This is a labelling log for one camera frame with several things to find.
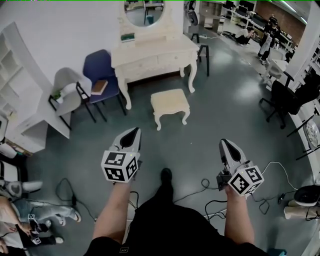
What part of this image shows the white shell chair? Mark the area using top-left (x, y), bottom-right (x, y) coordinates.
top-left (48, 67), bottom-right (92, 131)

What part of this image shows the green book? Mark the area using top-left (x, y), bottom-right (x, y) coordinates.
top-left (120, 32), bottom-right (137, 42)

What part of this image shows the small white table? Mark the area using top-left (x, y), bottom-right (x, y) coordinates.
top-left (261, 58), bottom-right (289, 85)

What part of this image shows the person's black clothing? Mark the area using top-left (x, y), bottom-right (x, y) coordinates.
top-left (83, 183), bottom-right (270, 256)

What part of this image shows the small potted plant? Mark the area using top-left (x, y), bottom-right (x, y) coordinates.
top-left (51, 89), bottom-right (65, 105)

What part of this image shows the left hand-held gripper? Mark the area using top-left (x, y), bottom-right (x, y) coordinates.
top-left (100, 127), bottom-right (142, 185)

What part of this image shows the black office chair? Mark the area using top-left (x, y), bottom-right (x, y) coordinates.
top-left (258, 71), bottom-right (320, 130)

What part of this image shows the row of computer desks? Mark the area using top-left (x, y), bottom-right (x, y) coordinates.
top-left (223, 0), bottom-right (300, 48)

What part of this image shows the brown book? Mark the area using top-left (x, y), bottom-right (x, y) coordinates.
top-left (90, 79), bottom-right (109, 96)

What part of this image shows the person's right forearm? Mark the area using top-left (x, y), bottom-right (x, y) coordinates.
top-left (224, 186), bottom-right (255, 245)

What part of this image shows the black floor cable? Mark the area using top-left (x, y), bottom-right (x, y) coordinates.
top-left (174, 178), bottom-right (228, 222)
top-left (55, 177), bottom-right (98, 223)

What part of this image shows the white floor cable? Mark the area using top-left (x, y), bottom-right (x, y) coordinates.
top-left (251, 161), bottom-right (299, 202)

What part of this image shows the black and white robot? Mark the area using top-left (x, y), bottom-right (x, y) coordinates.
top-left (184, 0), bottom-right (200, 26)

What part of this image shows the white shelf unit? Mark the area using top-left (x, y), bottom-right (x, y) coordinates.
top-left (0, 21), bottom-right (71, 154)

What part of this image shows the cream carved stool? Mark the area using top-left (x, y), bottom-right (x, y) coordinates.
top-left (150, 88), bottom-right (191, 132)

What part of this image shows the person's black shoe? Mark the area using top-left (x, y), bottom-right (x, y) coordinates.
top-left (160, 167), bottom-right (173, 186)

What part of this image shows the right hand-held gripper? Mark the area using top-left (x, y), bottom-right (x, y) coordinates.
top-left (216, 139), bottom-right (265, 198)

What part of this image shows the blue padded chair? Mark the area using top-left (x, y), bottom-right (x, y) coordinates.
top-left (76, 49), bottom-right (127, 123)

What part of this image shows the person's left forearm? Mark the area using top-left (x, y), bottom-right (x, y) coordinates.
top-left (92, 181), bottom-right (133, 246)

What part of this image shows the cream dressing table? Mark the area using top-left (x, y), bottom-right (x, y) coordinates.
top-left (110, 0), bottom-right (200, 110)

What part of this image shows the wooden cabinet desk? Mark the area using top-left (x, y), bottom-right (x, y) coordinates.
top-left (199, 0), bottom-right (224, 34)

